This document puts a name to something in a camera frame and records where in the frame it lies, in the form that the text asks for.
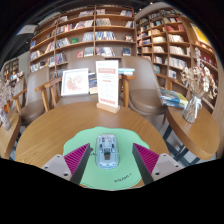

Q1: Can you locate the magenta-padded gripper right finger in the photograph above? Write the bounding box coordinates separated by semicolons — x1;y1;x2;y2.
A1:
131;143;184;186

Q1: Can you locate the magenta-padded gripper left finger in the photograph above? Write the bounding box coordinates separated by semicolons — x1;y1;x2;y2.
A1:
41;143;92;186

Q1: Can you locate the dark cover book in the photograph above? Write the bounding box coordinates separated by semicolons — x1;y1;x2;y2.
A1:
87;72;99;95

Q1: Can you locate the distant wooden bookshelf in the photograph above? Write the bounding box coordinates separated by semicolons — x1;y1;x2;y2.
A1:
1;57;20;81

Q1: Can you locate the white hanging ceiling panel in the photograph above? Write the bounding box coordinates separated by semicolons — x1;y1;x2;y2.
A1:
15;24;38;36

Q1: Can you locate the green wavy-edged mouse pad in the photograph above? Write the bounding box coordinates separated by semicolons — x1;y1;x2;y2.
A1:
63;126;151;191

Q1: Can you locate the glass vase with beige flowers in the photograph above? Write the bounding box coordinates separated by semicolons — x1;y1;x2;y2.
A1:
180;47;218;124

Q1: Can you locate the white sign on wooden base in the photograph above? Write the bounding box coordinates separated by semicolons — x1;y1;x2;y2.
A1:
95;59;121;114

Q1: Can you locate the stack of colourful books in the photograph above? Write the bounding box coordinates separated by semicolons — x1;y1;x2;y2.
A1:
159;88;189;110

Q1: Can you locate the curved wooden bookshelf with books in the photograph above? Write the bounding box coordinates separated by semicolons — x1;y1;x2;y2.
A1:
134;6;224;111

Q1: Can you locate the white framed floral picture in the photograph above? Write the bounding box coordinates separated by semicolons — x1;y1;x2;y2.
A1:
60;67;90;97

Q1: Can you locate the brown upholstered wooden armchair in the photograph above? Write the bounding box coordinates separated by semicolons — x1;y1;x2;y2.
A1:
11;66;51;127
49;54;136;109
121;55;169;118

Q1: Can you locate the translucent light blue computer mouse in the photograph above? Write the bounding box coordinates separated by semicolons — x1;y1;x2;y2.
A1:
95;134;121;170

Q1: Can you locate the light blue book stack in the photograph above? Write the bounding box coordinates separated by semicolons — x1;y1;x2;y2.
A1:
118;67;136;76

